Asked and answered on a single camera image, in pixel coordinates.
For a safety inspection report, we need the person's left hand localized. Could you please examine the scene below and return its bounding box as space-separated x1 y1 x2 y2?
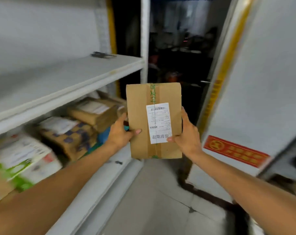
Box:
106 112 142 151

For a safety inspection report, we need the person's right hand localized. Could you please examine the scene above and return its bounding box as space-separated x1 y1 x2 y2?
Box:
167 107 203 161

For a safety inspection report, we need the cardboard box green printed tape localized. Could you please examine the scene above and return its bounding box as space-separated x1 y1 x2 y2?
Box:
126 82 183 159

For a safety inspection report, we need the white metal shelf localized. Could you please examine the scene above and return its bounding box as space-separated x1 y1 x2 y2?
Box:
0 0 151 235

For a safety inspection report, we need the person's right forearm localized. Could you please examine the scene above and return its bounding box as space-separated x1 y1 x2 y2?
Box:
191 151 296 235

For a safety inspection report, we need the person's left forearm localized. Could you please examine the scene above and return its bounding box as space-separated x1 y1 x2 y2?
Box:
0 142 119 235

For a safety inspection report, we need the small blue box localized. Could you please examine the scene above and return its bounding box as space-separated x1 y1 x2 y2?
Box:
98 126 130 145

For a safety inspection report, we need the squat cardboard box white label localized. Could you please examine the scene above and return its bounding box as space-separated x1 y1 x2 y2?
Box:
67 98 119 133

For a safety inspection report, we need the small long brown box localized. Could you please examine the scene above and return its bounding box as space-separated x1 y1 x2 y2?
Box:
96 91 128 115

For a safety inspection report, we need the blue checkered cardboard box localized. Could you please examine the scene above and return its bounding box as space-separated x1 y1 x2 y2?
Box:
39 117 98 161

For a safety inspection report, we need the grey metal shelf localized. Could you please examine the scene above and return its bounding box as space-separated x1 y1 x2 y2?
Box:
257 134 296 194

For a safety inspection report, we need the green and white carton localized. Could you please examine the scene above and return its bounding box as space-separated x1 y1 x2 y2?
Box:
0 134 63 193

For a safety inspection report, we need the red fire extinguisher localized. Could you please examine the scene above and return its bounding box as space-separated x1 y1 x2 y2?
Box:
166 71 183 82

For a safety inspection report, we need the yellow vertical door strip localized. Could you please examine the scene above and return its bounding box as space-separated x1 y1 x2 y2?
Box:
198 0 255 135

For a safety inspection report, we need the yellow sticker strip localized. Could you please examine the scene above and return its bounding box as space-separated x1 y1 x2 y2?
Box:
106 0 121 96

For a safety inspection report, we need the red yellow wall sign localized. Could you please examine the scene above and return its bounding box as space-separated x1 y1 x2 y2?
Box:
203 135 271 168

